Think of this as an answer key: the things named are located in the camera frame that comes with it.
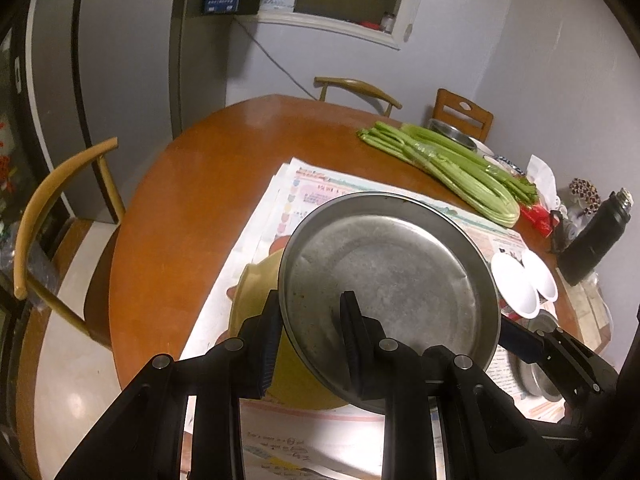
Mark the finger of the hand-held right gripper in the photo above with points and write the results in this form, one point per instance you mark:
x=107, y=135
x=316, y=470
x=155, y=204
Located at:
x=555, y=355

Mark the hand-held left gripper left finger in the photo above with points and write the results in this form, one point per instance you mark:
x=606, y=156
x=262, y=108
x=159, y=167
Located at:
x=267, y=355

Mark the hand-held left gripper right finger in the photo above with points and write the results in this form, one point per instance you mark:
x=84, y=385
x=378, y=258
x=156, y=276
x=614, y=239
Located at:
x=355, y=340

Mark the stainless steel bowl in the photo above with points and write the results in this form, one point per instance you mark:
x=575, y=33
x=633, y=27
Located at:
x=532, y=382

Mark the yellow shell-shaped plate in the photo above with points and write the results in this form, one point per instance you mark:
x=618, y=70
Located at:
x=260, y=285

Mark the orange bear-shaped plate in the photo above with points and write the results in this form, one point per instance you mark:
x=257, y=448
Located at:
x=232, y=292

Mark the round metal plate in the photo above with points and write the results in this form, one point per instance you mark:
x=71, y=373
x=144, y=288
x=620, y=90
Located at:
x=395, y=270

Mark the large red paper bowl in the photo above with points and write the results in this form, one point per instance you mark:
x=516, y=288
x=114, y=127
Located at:
x=515, y=285

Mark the small red paper bowl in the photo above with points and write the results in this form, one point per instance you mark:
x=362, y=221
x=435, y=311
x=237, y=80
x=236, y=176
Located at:
x=542, y=272

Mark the black thermos bottle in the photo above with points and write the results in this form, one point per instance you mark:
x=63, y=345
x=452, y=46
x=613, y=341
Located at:
x=592, y=240

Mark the newspaper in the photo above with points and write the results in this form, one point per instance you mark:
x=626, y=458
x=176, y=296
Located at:
x=310, y=195

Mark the patterned jar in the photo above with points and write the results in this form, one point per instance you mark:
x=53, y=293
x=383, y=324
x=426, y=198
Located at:
x=585, y=192

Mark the white tissue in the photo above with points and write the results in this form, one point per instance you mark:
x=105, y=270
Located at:
x=542, y=175

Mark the celery bunch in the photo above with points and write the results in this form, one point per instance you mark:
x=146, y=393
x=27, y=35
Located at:
x=450, y=170

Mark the white patterned dish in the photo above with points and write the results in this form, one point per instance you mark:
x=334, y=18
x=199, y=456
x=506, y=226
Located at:
x=500, y=160

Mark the metal basin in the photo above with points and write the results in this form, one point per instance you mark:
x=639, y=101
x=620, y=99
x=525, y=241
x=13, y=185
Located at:
x=452, y=135

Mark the curved-back wooden chair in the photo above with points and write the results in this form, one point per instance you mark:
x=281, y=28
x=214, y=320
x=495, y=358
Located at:
x=55, y=210
x=355, y=87

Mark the slat-back wooden chair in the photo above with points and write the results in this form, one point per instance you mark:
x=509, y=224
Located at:
x=462, y=110

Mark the grey refrigerator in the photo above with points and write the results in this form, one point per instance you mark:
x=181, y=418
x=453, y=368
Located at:
x=100, y=85

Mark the white box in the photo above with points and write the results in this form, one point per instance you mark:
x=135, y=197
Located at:
x=277, y=4

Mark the white window frame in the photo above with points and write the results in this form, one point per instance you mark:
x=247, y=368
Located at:
x=340, y=22

